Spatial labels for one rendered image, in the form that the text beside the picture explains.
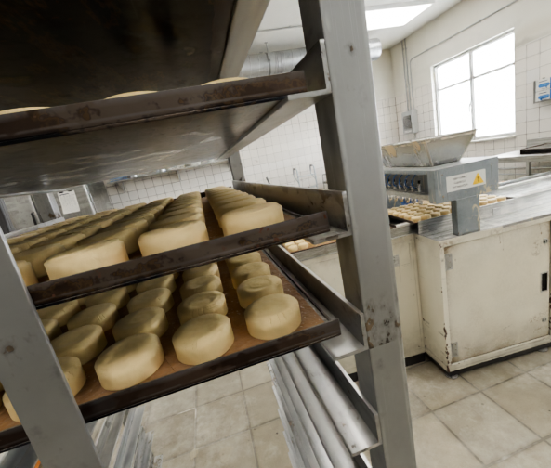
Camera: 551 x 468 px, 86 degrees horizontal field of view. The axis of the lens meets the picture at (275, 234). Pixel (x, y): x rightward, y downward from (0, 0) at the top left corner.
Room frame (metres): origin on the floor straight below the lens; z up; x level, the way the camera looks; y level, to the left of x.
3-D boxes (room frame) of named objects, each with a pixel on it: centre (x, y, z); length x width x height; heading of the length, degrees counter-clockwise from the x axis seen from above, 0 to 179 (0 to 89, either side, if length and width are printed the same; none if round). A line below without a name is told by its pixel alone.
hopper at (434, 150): (1.72, -0.89, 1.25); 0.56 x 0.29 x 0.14; 6
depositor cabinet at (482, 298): (1.77, -1.36, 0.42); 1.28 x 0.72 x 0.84; 96
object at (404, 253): (1.67, -0.39, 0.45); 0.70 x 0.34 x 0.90; 96
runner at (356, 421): (0.50, 0.03, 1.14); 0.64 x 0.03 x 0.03; 12
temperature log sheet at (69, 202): (4.30, 2.74, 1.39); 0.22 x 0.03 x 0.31; 101
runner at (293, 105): (0.50, 0.03, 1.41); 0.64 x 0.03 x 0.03; 12
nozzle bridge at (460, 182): (1.72, -0.89, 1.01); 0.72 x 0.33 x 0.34; 6
